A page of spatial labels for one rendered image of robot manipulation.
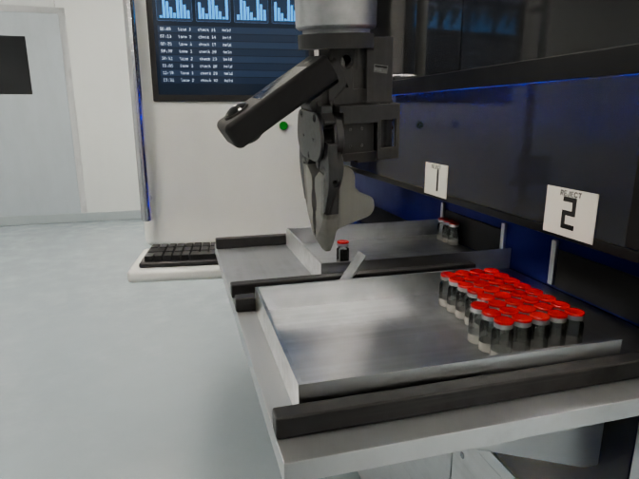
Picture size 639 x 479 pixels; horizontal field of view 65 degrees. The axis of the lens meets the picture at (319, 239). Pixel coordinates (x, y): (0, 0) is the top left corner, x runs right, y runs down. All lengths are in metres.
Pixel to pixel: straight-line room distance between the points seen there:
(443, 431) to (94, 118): 5.64
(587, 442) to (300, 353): 0.35
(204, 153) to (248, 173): 0.12
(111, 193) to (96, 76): 1.22
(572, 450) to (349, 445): 0.34
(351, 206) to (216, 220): 0.88
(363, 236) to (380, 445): 0.68
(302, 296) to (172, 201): 0.74
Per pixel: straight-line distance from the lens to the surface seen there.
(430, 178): 0.99
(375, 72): 0.50
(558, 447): 0.69
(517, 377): 0.52
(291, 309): 0.69
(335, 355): 0.57
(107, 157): 5.94
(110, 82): 5.92
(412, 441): 0.45
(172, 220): 1.38
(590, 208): 0.67
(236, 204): 1.36
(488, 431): 0.49
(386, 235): 1.09
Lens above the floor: 1.14
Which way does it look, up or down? 14 degrees down
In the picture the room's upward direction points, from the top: straight up
